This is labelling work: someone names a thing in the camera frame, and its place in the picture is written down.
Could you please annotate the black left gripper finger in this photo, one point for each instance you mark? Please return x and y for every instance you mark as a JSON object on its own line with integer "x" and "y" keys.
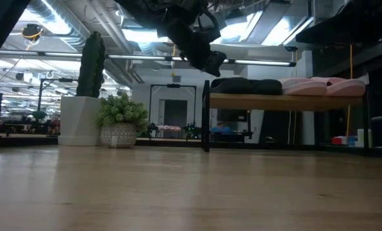
{"x": 216, "y": 62}

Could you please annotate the black rubber slide sandal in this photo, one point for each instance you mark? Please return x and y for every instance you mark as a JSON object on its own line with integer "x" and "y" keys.
{"x": 268, "y": 87}
{"x": 229, "y": 86}

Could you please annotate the pink rubber slide sandal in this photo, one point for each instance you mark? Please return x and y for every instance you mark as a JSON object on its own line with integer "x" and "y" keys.
{"x": 306, "y": 88}
{"x": 348, "y": 88}

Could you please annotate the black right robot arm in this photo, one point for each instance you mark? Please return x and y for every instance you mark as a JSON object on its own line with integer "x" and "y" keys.
{"x": 354, "y": 22}

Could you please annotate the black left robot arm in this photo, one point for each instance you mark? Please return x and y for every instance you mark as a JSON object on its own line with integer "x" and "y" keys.
{"x": 146, "y": 9}

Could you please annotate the background black robot arm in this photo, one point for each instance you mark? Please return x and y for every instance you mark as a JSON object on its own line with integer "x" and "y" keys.
{"x": 152, "y": 128}
{"x": 192, "y": 130}

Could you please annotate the long ceiling light bar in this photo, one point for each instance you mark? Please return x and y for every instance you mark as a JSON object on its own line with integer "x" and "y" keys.
{"x": 261, "y": 62}

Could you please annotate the person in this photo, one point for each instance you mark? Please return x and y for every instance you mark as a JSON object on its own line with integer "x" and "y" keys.
{"x": 221, "y": 129}

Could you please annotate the small succulent patterned pot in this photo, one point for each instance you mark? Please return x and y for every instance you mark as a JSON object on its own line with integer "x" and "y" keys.
{"x": 122, "y": 110}

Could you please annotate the tall cactus white pot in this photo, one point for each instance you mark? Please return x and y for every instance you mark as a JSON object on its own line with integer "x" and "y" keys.
{"x": 79, "y": 122}

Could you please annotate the red box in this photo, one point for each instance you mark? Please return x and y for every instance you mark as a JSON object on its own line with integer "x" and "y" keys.
{"x": 338, "y": 140}

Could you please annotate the white plastic bottle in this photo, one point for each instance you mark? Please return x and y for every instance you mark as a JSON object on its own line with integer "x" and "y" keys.
{"x": 361, "y": 138}

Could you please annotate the black gantry frame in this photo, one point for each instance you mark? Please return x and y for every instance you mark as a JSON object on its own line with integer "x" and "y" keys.
{"x": 173, "y": 85}

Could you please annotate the wooden shelf black metal frame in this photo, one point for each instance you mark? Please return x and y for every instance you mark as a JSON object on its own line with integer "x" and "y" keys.
{"x": 274, "y": 102}

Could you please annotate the black aluminium table frame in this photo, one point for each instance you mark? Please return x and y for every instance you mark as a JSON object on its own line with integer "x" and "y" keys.
{"x": 165, "y": 142}

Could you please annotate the black camera stand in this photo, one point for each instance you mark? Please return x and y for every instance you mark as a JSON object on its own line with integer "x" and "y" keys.
{"x": 66, "y": 80}

